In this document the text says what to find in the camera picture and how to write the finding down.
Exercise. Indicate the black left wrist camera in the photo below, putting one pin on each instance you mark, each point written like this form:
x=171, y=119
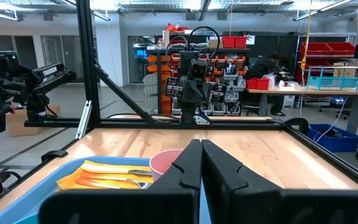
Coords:
x=199, y=69

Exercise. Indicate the teal metal rack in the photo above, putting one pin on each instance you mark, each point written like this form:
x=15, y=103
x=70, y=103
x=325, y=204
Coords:
x=334, y=82

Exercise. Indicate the blue floor bin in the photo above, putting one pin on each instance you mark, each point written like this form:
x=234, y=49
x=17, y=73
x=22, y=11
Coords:
x=331, y=143

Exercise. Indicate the black frame diagonal brace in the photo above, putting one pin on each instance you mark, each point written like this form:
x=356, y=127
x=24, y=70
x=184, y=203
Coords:
x=123, y=93

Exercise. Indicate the large red storage bin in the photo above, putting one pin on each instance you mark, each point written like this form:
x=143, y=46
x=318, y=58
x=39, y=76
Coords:
x=342, y=47
x=315, y=49

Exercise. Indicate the black frame side rail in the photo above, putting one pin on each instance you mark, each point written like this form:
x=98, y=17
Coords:
x=337, y=155
x=30, y=170

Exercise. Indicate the yellow cloth napkin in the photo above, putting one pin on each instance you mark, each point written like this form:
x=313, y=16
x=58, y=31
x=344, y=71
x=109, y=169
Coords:
x=70, y=183

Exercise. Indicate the person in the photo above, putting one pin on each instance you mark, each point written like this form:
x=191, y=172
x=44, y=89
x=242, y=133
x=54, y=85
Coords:
x=266, y=67

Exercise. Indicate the brown cardboard box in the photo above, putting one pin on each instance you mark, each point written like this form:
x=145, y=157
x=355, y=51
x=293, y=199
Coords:
x=17, y=124
x=343, y=71

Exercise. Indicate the black frame upright post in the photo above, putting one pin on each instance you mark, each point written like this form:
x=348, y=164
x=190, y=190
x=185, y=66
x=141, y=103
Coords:
x=87, y=62

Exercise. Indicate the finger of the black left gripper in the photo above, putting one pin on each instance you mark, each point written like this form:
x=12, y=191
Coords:
x=203, y=93
x=189, y=93

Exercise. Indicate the wooden work table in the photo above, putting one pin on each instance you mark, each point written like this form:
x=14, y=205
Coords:
x=322, y=91

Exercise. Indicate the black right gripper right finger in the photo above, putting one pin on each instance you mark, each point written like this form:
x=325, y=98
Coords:
x=219, y=177

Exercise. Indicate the black frame end rail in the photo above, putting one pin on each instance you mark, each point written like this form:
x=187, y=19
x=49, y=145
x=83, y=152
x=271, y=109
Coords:
x=135, y=124

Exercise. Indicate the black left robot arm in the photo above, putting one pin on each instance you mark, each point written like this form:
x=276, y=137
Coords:
x=188, y=112

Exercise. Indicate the shelf with orange bins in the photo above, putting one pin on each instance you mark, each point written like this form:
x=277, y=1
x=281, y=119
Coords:
x=160, y=77

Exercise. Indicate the teal plate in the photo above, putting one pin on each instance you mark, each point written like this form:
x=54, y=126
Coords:
x=26, y=220

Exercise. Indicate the white plastic bag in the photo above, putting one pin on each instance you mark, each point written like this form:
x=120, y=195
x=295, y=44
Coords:
x=269, y=81

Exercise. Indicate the silver metal bracket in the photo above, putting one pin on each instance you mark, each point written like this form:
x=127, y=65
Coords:
x=83, y=119

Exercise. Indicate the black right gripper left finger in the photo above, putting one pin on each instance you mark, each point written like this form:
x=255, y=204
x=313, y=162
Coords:
x=185, y=174

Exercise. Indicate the ceiling light strip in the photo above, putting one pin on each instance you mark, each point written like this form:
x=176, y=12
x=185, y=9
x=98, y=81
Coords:
x=2, y=15
x=202, y=9
x=322, y=9

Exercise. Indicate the small red storage bin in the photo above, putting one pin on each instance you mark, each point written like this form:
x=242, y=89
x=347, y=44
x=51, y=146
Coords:
x=228, y=42
x=263, y=84
x=241, y=42
x=251, y=84

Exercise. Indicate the blue plastic tray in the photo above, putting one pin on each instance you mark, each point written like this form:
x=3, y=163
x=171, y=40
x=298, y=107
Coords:
x=42, y=183

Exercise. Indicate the black table clamp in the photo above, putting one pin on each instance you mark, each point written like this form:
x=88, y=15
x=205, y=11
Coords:
x=297, y=123
x=54, y=154

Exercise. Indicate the black background robot arm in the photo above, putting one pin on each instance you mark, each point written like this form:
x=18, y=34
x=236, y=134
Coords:
x=48, y=73

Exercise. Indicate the pink plastic cup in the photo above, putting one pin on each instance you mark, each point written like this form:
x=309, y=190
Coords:
x=163, y=161

